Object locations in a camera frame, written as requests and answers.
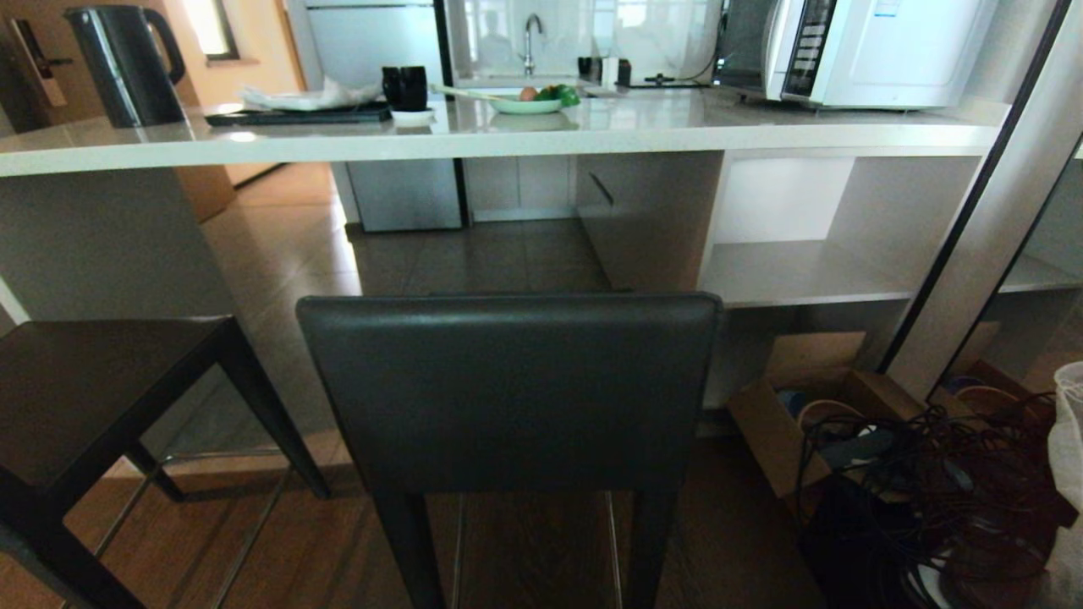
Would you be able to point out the white microwave oven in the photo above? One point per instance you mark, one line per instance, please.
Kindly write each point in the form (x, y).
(880, 51)

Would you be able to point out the white cloth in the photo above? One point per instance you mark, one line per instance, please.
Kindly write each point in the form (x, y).
(309, 95)

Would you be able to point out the black electric kettle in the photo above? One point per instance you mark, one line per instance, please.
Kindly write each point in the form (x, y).
(127, 68)

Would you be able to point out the chrome sink faucet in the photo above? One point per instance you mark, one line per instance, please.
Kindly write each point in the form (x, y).
(530, 42)

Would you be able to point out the white plastic bag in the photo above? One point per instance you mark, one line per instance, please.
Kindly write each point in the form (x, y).
(1068, 448)

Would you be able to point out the black serving tray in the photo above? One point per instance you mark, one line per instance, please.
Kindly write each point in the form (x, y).
(296, 115)

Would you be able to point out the dark backless bar stool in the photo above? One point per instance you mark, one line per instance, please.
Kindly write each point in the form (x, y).
(93, 381)

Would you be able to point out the white refrigerator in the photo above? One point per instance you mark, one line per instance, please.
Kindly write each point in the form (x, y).
(381, 51)

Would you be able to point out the green plate with food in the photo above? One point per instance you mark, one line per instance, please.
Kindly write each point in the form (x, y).
(526, 105)

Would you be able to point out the black leather chair back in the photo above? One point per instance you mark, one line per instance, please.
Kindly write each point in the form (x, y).
(508, 389)

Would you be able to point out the wooden chopsticks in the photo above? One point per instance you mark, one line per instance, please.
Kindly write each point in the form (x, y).
(461, 92)

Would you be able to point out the brown cardboard box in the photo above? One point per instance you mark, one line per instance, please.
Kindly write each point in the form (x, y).
(783, 423)

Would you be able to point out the white saucer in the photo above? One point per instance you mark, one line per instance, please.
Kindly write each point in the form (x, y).
(414, 116)

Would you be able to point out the black mug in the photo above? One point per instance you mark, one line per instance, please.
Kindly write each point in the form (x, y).
(414, 87)
(392, 86)

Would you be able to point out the electronic door lock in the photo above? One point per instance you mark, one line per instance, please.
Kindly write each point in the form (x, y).
(38, 59)

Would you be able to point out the white kitchen counter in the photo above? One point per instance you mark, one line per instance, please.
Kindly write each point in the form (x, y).
(508, 131)

